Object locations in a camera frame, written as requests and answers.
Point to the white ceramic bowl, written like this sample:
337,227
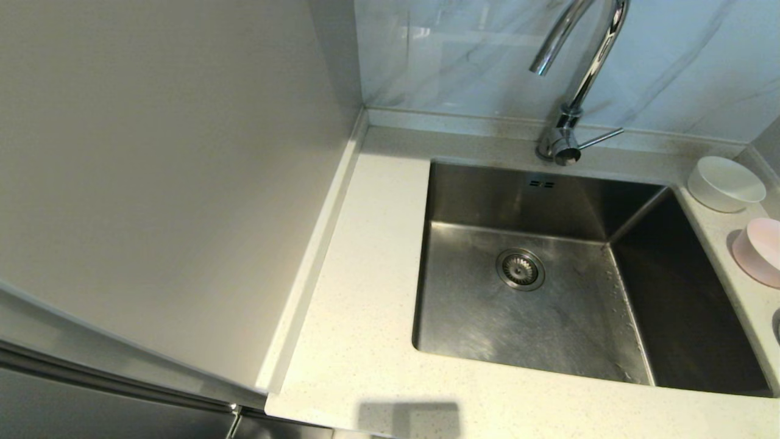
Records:
725,183

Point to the grey ceramic bowl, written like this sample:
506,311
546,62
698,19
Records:
777,325

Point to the stainless steel sink basin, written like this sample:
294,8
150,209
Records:
548,317

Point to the grey tall cabinet side panel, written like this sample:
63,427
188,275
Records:
152,183

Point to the pink ceramic bowl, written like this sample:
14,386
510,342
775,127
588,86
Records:
758,251

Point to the grey appliance door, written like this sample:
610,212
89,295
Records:
91,417

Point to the chrome gooseneck faucet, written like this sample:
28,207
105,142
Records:
560,144

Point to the chrome door trim strip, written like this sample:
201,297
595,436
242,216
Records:
122,385

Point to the round metal drain strainer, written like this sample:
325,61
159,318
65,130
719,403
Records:
520,269

